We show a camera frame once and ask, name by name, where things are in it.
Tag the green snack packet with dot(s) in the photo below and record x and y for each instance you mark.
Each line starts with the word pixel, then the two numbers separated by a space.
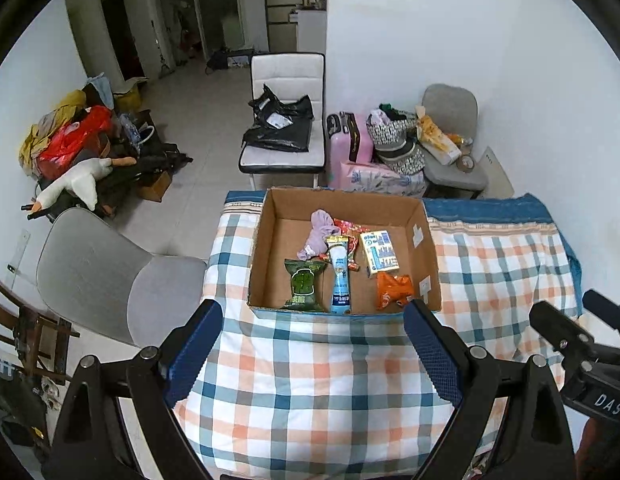
pixel 302 285

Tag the pink floral package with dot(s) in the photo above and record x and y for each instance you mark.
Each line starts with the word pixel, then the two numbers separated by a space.
pixel 375 180

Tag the white blue tissue pack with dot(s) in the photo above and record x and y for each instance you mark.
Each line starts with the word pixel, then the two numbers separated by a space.
pixel 380 255

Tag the black plastic bag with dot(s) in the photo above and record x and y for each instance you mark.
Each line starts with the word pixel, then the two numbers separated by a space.
pixel 280 137

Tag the grey padded chair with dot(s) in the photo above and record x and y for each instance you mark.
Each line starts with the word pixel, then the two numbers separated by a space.
pixel 452 105

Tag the yellow printed tissue pack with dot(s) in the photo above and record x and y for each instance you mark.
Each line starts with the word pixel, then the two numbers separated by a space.
pixel 440 145

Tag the small brown cardboard box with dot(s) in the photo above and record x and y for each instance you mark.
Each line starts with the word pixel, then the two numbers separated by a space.
pixel 154 190

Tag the glass sliding door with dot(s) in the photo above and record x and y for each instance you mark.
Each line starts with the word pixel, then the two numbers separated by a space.
pixel 214 10

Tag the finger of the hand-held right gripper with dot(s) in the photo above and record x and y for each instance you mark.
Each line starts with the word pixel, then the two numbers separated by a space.
pixel 607 310
pixel 560 330

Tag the red plastic bag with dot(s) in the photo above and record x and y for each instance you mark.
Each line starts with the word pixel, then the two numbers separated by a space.
pixel 72 142

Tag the white sneaker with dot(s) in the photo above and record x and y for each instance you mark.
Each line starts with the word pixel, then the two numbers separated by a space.
pixel 50 391

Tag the light grey shell chair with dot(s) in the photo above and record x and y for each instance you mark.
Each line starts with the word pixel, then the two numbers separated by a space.
pixel 99 270

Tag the white goose plush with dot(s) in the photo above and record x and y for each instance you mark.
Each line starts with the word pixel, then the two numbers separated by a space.
pixel 82 180

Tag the patterned tote bag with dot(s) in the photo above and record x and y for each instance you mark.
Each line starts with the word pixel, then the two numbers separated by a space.
pixel 397 152

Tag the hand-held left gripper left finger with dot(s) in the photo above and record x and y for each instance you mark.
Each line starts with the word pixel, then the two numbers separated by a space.
pixel 189 355

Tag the plaid blanket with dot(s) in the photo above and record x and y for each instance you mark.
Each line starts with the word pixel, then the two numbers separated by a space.
pixel 315 385

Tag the yellow cloth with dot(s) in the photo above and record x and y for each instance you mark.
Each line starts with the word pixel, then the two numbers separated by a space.
pixel 29 145

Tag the long blue packet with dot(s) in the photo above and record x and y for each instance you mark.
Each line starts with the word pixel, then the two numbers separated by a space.
pixel 340 285

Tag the purple hair scrunchie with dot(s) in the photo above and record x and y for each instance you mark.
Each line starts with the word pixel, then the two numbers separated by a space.
pixel 317 240

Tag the white cabinet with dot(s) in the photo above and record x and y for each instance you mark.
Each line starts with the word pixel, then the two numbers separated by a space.
pixel 312 30

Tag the red snack packet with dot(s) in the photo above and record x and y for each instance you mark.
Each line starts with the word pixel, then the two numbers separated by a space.
pixel 347 227

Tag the orange snack packet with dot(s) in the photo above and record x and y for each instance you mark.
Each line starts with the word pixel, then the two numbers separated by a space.
pixel 392 290

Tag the black floor bag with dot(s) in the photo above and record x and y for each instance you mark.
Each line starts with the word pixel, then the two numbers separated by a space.
pixel 229 60

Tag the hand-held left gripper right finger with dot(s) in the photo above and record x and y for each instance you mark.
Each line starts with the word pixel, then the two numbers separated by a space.
pixel 435 355

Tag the light blue cloth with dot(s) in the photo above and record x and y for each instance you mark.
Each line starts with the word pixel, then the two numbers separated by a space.
pixel 100 91

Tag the person's right forearm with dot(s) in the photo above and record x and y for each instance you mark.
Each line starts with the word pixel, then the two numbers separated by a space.
pixel 602 440

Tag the white leather chair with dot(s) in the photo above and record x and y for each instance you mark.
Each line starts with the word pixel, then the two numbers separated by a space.
pixel 285 72

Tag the yellow box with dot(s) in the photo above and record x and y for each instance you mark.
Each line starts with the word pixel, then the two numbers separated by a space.
pixel 127 102

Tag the brown wooden folding chair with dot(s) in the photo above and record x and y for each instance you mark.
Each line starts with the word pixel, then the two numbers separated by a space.
pixel 34 330

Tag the brown tape roll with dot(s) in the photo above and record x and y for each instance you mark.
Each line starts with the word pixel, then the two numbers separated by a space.
pixel 460 164

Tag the pink suitcase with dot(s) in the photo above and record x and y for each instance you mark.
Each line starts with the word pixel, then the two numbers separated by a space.
pixel 357 147

